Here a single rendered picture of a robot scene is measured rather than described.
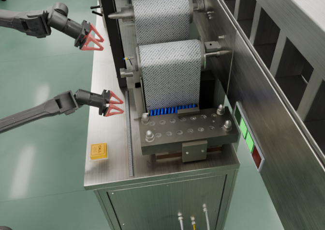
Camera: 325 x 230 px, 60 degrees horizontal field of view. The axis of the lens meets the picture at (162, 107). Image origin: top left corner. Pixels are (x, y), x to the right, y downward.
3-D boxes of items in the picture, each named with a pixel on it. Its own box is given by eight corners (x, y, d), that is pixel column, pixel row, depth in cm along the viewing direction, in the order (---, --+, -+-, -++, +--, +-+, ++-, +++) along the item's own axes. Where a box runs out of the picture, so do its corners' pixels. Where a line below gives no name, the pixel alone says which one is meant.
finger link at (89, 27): (98, 54, 108) (75, 42, 103) (99, 44, 113) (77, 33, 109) (107, 41, 105) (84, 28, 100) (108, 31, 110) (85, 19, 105)
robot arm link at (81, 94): (73, 99, 111) (77, 86, 113) (70, 103, 117) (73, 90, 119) (91, 103, 114) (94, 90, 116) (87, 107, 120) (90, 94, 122)
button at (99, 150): (91, 147, 129) (90, 144, 127) (107, 145, 129) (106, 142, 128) (91, 160, 124) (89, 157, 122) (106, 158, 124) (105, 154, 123)
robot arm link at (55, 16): (43, 26, 96) (50, 12, 94) (46, 17, 102) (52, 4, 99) (63, 36, 100) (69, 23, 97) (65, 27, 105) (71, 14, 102)
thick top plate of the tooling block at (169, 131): (139, 126, 127) (138, 117, 123) (226, 115, 129) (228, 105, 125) (142, 155, 116) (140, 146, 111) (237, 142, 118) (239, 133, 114)
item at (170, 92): (147, 111, 127) (142, 79, 114) (198, 104, 128) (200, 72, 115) (147, 112, 126) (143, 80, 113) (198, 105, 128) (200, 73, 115)
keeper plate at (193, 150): (182, 158, 121) (182, 142, 113) (204, 155, 121) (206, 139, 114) (183, 163, 119) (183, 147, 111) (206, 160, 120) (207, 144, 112)
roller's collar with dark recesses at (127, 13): (122, 18, 130) (120, 4, 126) (135, 16, 131) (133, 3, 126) (123, 24, 126) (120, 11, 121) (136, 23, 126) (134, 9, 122)
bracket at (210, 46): (203, 45, 116) (203, 41, 115) (217, 43, 116) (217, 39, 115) (206, 52, 112) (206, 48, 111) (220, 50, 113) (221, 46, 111)
